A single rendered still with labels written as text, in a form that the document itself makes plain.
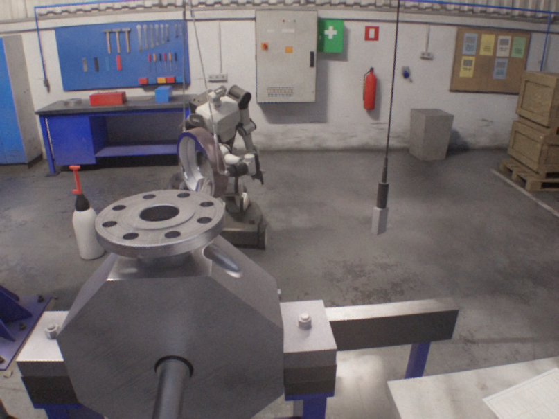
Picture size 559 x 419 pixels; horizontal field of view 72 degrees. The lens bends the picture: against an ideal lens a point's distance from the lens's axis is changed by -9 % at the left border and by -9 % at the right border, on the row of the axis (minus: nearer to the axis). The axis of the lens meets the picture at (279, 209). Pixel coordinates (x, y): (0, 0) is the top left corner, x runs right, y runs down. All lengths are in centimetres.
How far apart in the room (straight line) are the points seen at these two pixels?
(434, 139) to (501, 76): 159
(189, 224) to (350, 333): 83
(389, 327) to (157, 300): 89
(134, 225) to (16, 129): 561
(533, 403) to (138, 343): 102
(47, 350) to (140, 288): 33
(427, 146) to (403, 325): 475
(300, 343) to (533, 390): 70
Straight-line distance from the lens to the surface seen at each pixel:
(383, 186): 180
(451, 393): 127
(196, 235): 76
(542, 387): 139
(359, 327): 147
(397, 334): 154
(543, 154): 557
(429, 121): 599
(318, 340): 99
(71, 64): 639
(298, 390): 105
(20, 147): 643
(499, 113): 717
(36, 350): 109
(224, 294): 83
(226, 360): 95
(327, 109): 614
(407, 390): 124
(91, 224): 357
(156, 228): 80
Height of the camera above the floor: 177
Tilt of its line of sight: 25 degrees down
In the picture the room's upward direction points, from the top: straight up
